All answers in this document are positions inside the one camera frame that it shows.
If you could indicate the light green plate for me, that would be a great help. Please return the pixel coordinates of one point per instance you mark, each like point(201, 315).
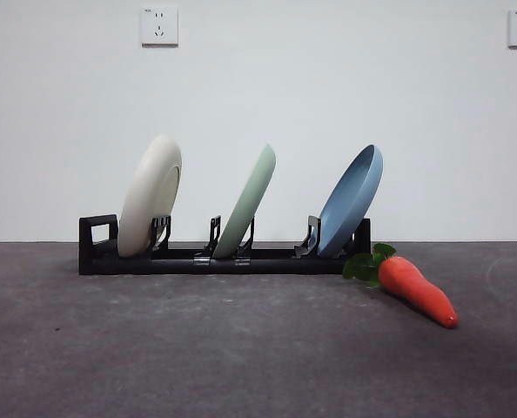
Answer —
point(245, 204)

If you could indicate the orange carrot with green leaves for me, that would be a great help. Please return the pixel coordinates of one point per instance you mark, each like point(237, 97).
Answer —
point(415, 291)

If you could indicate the blue plate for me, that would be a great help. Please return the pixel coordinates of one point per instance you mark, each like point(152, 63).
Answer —
point(350, 204)

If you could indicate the black plate rack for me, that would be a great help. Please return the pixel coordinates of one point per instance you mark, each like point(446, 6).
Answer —
point(176, 266)

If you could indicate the cream white plate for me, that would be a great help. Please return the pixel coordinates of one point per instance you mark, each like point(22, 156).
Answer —
point(149, 196)

